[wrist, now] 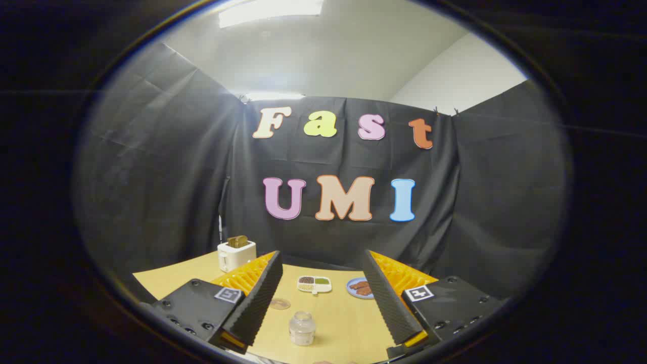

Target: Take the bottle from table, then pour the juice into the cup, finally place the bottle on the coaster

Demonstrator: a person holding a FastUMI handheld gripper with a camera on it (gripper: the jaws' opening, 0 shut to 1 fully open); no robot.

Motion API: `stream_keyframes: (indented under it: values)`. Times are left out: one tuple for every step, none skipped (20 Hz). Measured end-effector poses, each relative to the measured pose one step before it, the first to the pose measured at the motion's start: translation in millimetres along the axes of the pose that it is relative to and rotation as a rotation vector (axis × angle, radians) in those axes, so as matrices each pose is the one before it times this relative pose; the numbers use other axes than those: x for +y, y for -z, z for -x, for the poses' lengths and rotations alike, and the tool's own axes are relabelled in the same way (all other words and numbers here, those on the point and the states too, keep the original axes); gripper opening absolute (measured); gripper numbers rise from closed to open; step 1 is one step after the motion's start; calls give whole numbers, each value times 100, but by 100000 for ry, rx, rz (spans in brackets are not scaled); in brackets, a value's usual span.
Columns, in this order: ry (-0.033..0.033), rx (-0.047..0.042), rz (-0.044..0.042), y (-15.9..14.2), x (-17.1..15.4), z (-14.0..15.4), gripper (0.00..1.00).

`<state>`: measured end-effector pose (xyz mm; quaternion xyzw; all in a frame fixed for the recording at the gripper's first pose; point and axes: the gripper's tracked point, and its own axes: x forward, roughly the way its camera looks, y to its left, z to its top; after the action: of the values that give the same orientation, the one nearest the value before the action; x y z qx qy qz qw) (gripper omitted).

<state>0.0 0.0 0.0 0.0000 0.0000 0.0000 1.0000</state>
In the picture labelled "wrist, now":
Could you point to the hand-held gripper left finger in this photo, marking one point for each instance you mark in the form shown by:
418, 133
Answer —
258, 298

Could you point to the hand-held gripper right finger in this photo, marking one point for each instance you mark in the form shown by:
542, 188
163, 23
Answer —
386, 298

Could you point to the round wooden coaster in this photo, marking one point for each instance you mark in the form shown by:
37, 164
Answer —
279, 304

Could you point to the clear plastic juice bottle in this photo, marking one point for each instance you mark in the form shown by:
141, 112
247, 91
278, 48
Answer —
302, 329

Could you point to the brown food pieces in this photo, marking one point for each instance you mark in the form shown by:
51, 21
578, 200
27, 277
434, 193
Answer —
361, 288

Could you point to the blue plate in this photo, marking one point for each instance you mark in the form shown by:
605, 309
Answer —
352, 292

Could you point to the white toaster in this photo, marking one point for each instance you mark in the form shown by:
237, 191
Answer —
233, 257

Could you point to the white divided grain dish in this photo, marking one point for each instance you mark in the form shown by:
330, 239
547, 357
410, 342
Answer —
314, 284

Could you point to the wooden table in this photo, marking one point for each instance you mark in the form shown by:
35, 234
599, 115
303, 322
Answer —
333, 323

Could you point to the brown bread slices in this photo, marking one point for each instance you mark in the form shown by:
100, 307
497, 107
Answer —
237, 241

